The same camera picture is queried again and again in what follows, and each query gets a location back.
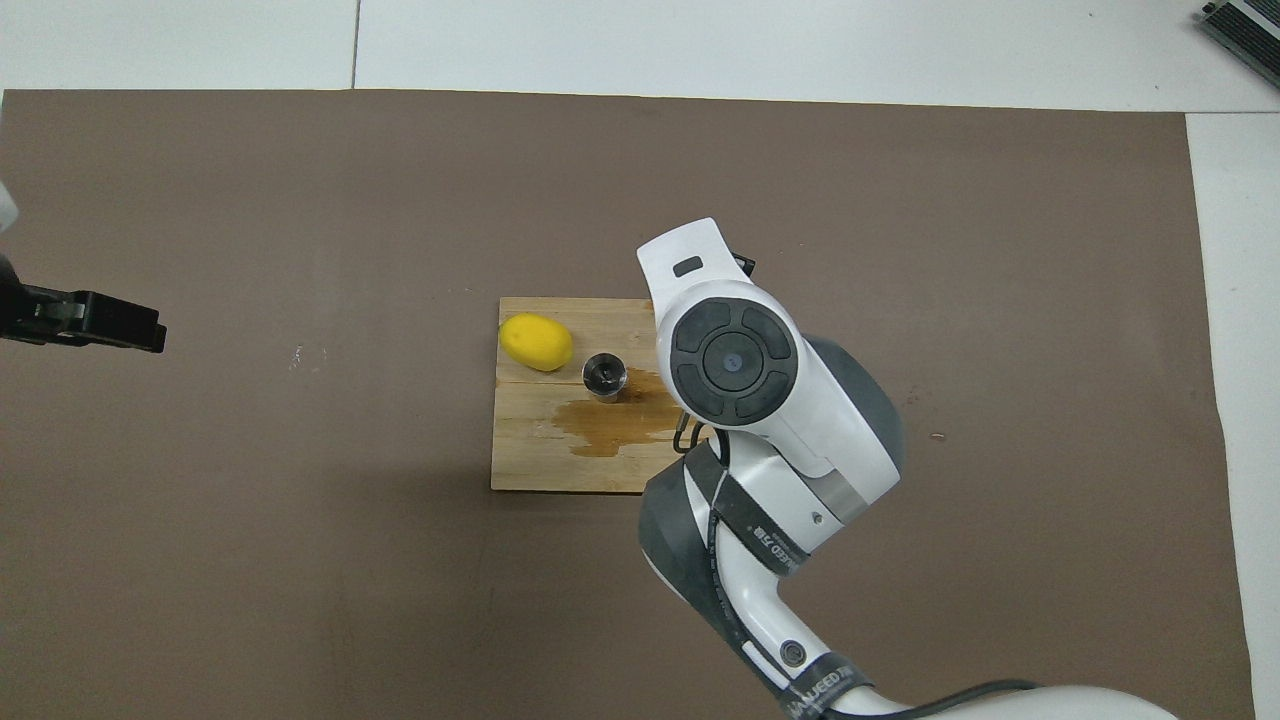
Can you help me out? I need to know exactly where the wooden cutting board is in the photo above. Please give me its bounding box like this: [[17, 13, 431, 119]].
[[490, 297, 703, 493]]

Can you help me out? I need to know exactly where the brown table mat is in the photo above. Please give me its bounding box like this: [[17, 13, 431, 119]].
[[0, 88, 1256, 720]]

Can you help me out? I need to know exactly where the steel double jigger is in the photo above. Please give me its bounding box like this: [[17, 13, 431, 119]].
[[582, 352, 629, 404]]

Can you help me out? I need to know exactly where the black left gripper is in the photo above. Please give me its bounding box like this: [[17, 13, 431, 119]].
[[0, 255, 167, 353]]

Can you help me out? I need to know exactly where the yellow lemon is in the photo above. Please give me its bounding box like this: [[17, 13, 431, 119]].
[[498, 313, 575, 373]]

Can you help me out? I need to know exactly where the grey ribbed metal device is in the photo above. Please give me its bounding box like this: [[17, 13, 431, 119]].
[[1200, 0, 1280, 91]]

